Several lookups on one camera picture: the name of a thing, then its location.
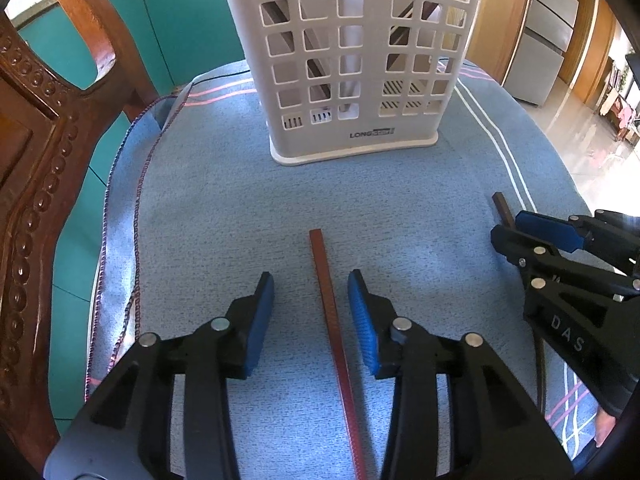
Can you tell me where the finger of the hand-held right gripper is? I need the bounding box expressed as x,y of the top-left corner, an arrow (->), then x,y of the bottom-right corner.
490,224 -> 640,311
514,208 -> 640,273

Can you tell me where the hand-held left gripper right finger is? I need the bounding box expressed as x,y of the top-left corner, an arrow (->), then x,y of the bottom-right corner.
347,268 -> 573,480

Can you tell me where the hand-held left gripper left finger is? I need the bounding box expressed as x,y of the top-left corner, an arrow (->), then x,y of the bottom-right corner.
85,271 -> 276,480

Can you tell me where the dark brown chopstick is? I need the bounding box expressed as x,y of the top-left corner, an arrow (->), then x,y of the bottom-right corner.
255,0 -> 328,96
491,191 -> 548,413

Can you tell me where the red-brown chopstick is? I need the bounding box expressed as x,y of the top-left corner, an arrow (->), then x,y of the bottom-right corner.
308,228 -> 368,480

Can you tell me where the white plastic utensil basket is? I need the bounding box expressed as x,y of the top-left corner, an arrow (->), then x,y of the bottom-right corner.
215,0 -> 485,167

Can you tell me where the person's right hand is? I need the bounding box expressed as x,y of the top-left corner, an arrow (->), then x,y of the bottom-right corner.
592,405 -> 621,448

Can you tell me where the blue striped cloth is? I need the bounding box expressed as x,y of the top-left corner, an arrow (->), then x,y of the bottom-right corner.
85,57 -> 601,480

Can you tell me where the hanging laundry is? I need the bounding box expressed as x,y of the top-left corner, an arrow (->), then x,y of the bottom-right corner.
600,60 -> 640,146

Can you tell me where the plain wooden door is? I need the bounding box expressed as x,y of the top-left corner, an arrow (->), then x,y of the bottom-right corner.
560,0 -> 616,106

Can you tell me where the grey refrigerator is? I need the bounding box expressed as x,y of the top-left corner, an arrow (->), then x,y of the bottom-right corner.
502,0 -> 583,108

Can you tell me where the wooden door with etched glass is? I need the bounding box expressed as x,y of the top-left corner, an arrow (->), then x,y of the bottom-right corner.
467,0 -> 536,86

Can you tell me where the carved wooden chair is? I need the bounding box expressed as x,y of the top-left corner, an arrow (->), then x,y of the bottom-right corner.
0,0 -> 161,471

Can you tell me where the black cable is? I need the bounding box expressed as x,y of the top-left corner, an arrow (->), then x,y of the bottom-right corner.
192,74 -> 253,86

